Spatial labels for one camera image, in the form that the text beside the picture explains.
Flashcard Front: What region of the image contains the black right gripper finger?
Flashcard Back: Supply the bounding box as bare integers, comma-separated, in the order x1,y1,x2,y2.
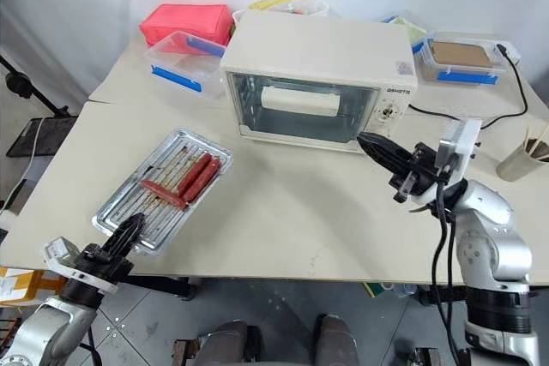
357,133,415,164
364,147,411,175

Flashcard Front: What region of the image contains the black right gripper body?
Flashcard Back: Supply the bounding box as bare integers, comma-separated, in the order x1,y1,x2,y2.
388,141,443,205

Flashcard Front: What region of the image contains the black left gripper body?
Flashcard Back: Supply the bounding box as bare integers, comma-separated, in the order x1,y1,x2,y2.
76,242,135,285

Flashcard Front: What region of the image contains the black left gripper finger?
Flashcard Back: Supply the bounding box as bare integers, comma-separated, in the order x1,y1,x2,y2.
105,213,142,250
116,214,145,256

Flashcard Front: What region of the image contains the silver metal baking tray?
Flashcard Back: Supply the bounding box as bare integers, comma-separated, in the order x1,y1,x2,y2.
91,127,235,256

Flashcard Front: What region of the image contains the red sausage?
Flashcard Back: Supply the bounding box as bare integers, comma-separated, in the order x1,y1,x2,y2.
140,179,190,211
177,152,214,198
187,158,222,205

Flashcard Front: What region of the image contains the white toaster oven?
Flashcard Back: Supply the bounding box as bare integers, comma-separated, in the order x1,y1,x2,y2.
219,9,419,156

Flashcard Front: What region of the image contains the black mesh tray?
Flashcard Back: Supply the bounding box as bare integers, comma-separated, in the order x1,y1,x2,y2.
6,117,78,158

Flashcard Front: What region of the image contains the yellow cardboard box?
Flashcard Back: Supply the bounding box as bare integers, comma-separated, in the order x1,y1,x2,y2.
0,266,69,309

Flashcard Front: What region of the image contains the grey cup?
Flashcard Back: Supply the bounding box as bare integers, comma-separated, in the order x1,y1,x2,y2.
497,137,549,183

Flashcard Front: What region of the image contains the clear container with brown contents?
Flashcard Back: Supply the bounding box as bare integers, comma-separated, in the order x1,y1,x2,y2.
419,30,516,87

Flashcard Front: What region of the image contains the brown cardboard piece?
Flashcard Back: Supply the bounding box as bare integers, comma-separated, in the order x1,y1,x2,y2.
430,41,494,69

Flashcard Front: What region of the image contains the clear container with green contents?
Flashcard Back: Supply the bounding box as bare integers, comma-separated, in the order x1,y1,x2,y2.
379,9,429,55

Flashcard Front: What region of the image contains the green flat item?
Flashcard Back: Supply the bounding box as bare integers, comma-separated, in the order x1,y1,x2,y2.
364,280,396,298

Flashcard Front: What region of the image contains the dark rounded shape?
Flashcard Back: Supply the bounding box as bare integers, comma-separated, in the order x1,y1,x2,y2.
196,320,263,366
315,313,360,366

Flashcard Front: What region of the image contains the yellow plastic bag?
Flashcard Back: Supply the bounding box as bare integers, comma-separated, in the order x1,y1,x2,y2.
232,0,330,31

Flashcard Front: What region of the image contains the clear container with blue clips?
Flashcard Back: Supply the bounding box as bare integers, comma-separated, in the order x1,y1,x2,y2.
143,30,227,99

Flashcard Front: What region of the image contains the black tripod stand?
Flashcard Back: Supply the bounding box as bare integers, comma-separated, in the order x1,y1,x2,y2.
0,53,78,118

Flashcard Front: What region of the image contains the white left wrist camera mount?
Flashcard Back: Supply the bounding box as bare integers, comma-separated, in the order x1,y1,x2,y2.
42,236,119,295

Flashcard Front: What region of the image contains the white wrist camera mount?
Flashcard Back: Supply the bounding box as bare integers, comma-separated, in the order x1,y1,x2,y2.
42,236,119,295
411,118,484,211

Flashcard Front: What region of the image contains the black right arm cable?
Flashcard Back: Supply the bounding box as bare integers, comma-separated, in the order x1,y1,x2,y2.
430,179,462,366

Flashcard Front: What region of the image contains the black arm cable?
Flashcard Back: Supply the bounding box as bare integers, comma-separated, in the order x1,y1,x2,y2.
85,318,102,366
430,179,462,366

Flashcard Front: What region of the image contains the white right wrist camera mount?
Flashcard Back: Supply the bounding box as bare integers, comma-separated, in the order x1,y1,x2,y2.
411,118,484,211

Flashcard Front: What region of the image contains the black table frame bar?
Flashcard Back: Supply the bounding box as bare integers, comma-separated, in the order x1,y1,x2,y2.
122,274,202,301

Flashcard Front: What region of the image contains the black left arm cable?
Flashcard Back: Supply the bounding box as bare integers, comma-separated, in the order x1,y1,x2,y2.
85,318,102,366

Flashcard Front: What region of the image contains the glass oven door with handle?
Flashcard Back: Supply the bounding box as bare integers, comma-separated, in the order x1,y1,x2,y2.
226,70,382,147

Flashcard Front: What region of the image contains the white cable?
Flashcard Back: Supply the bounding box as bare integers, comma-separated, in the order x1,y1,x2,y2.
0,116,48,213

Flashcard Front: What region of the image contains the black power cable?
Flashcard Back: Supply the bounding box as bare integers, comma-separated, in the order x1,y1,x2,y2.
407,42,528,130

